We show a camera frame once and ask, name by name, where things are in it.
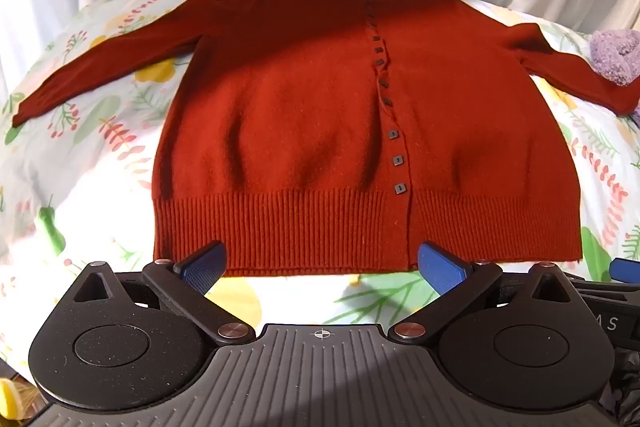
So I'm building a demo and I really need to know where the purple fluffy cloth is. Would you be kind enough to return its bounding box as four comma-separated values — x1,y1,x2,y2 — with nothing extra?
589,27,640,86

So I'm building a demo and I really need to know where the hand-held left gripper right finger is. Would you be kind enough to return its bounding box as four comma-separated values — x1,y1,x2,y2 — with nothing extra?
392,241,577,341

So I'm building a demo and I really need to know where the red knit cardigan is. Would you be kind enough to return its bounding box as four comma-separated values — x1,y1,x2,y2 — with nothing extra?
11,0,640,277

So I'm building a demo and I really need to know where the yellow object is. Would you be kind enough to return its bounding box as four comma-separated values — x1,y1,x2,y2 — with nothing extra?
0,379,23,423

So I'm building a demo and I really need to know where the floral bed sheet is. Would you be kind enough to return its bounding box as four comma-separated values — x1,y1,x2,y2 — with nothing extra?
0,0,640,378

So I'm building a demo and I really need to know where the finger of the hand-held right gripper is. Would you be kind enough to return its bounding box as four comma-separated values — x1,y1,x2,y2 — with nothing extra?
570,258,640,305

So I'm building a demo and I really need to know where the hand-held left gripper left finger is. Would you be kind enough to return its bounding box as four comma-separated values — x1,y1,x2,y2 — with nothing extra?
75,240,254,344

